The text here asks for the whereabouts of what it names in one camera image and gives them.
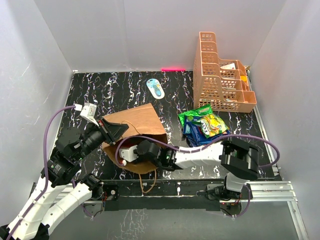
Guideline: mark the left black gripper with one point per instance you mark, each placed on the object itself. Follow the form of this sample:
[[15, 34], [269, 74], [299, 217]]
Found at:
[[112, 131]]

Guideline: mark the brown paper bag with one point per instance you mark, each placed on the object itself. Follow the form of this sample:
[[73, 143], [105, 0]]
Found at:
[[142, 120]]

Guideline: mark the dark blue Burts chilli bag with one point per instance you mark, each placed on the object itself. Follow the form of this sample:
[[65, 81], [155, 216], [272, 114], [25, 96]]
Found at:
[[202, 140]]

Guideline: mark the green Chuba cassava chips bag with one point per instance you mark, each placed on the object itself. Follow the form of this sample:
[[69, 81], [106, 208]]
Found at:
[[201, 111]]

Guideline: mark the yellow green snack bag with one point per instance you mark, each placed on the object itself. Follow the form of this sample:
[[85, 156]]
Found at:
[[212, 125]]

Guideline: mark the blue Burts chips bag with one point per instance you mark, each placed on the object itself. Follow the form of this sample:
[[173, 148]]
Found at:
[[189, 128]]

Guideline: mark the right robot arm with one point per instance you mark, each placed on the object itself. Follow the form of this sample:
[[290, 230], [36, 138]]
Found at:
[[238, 157]]

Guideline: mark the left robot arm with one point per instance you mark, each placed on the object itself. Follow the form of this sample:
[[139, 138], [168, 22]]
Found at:
[[41, 214]]

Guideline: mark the blue correction tape blister pack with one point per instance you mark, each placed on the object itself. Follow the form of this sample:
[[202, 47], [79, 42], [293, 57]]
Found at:
[[155, 88]]

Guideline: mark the orange plastic file organizer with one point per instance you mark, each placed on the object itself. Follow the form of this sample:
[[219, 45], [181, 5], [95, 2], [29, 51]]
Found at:
[[224, 90]]

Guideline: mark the white card in organizer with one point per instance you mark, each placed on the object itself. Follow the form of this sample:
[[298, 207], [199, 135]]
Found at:
[[229, 66]]

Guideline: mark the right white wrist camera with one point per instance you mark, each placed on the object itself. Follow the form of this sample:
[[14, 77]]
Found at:
[[128, 155]]

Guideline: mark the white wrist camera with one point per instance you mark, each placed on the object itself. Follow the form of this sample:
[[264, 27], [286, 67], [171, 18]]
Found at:
[[87, 111], [128, 155]]

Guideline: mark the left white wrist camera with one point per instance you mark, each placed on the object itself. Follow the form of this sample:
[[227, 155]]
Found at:
[[87, 111]]

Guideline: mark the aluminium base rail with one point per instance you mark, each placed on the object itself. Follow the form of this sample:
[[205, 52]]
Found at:
[[191, 194]]

